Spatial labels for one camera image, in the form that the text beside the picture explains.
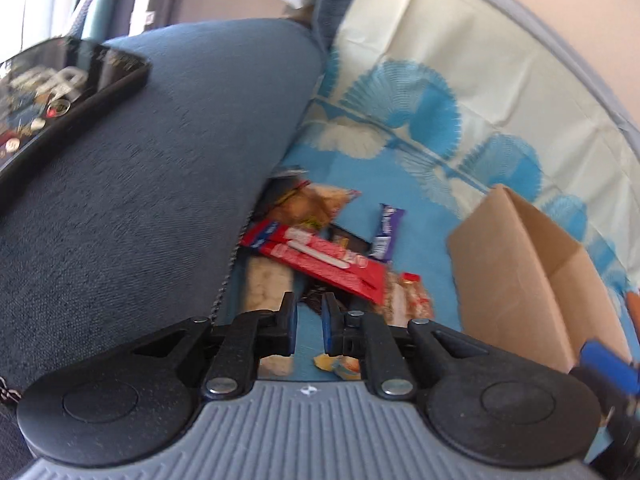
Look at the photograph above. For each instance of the long red snack packet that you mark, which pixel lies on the long red snack packet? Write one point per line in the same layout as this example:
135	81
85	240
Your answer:
323	260

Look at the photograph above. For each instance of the yellow orange snack wrapper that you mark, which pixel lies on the yellow orange snack wrapper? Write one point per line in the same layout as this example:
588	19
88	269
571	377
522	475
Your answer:
344	367

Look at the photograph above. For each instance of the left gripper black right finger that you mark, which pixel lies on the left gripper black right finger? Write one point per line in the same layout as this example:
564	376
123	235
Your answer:
485	403

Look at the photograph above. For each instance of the dark brown chocolate bar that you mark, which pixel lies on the dark brown chocolate bar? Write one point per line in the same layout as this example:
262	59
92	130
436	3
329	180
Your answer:
314	290

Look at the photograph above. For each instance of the clear bag of round crackers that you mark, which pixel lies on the clear bag of round crackers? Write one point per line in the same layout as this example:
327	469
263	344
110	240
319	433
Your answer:
291	198

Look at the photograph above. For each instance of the beige snack packet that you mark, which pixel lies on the beige snack packet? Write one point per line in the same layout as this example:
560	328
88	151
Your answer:
266	282

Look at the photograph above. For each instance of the blue white patterned sofa cover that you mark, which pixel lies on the blue white patterned sofa cover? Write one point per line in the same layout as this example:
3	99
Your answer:
427	105

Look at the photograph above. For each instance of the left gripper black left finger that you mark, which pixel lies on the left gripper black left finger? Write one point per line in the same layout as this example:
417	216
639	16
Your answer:
133	401

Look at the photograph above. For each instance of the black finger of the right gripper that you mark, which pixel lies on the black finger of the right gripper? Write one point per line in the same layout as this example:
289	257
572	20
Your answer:
614	381

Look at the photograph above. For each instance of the brown cardboard box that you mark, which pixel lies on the brown cardboard box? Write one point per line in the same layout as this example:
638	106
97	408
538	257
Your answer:
526	286

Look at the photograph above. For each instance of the purple chocolate bar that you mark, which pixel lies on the purple chocolate bar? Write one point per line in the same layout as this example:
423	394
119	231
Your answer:
384	241

